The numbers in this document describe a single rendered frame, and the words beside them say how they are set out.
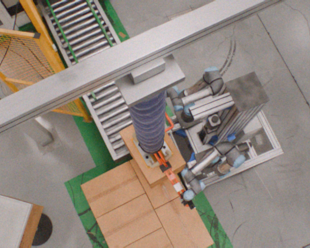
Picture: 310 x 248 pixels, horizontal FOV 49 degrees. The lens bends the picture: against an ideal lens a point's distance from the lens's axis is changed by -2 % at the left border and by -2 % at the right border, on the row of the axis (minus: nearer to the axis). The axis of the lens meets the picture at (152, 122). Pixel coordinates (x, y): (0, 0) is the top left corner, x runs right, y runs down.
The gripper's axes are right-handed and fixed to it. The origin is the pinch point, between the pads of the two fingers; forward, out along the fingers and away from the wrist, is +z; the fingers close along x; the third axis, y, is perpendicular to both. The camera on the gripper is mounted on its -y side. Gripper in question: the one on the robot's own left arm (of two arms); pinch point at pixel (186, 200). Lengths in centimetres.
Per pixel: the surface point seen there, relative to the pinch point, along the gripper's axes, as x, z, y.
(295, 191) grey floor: -137, 120, -60
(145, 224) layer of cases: 43, 66, 2
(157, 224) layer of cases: 31, 66, -5
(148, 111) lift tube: 8, -130, 50
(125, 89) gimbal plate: 17, -167, 54
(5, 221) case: 155, 19, 69
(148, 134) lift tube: 8, -77, 51
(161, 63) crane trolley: -1, -176, 53
